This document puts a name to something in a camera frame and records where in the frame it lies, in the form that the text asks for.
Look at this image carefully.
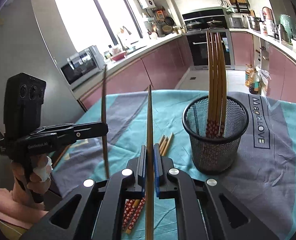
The dark brown chopstick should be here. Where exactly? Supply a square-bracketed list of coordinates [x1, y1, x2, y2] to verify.
[101, 65, 109, 179]

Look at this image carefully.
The bamboo chopstick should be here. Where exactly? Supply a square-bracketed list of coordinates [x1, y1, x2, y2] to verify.
[123, 197, 146, 235]
[215, 33, 223, 138]
[206, 31, 213, 138]
[159, 136, 168, 154]
[217, 33, 226, 137]
[159, 134, 165, 148]
[161, 133, 174, 156]
[145, 85, 154, 240]
[210, 33, 217, 138]

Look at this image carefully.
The left hand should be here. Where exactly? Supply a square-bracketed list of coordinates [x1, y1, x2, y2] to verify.
[11, 154, 52, 210]

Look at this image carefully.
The bamboo chopstick on table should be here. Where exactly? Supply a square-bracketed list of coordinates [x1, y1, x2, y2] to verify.
[161, 133, 174, 156]
[159, 134, 165, 148]
[123, 197, 146, 235]
[159, 136, 168, 154]

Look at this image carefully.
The black mesh utensil cup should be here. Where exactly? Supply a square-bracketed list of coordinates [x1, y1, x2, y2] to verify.
[182, 96, 249, 174]

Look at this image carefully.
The teal grey tablecloth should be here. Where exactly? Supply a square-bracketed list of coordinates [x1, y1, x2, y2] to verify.
[48, 89, 296, 240]

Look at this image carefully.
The silver microwave oven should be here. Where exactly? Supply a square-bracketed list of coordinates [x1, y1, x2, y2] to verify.
[60, 46, 105, 89]

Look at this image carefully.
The bamboo chopstick in cup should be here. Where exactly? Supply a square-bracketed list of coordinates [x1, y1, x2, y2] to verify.
[215, 33, 223, 138]
[210, 33, 217, 138]
[206, 31, 213, 138]
[217, 33, 226, 137]

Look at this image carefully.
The cooking oil bottle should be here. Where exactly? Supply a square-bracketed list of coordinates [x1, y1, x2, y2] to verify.
[245, 64, 260, 95]

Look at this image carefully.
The black built-in oven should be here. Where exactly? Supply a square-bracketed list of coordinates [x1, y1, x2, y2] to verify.
[181, 6, 233, 68]

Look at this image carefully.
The steel pot on counter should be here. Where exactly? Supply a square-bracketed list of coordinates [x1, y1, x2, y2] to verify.
[248, 16, 262, 31]

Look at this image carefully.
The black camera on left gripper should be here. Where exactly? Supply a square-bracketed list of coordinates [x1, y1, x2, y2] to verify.
[4, 73, 46, 139]

